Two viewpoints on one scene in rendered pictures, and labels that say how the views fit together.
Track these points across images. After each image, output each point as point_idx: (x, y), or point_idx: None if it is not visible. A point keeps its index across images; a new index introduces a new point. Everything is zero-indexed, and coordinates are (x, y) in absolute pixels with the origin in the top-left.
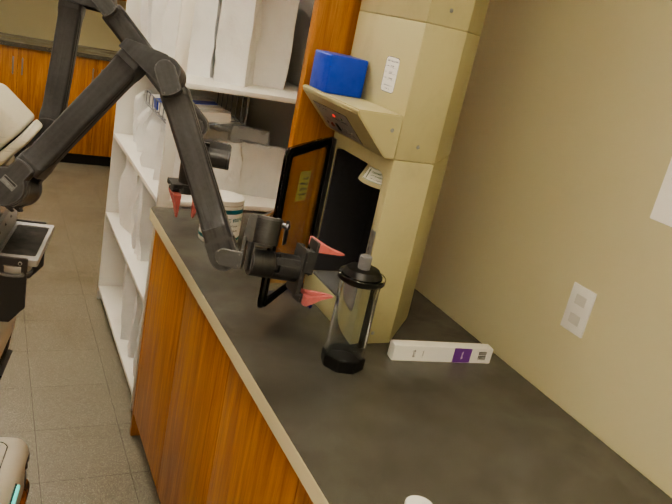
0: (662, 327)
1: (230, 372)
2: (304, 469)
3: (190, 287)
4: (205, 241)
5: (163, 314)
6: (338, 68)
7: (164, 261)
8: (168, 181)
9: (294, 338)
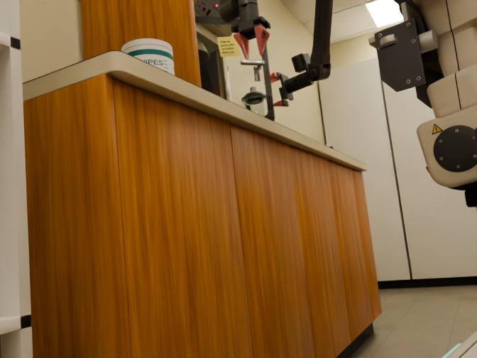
0: None
1: (294, 163)
2: (336, 152)
3: (260, 125)
4: (329, 62)
5: (195, 211)
6: None
7: (169, 137)
8: (264, 20)
9: None
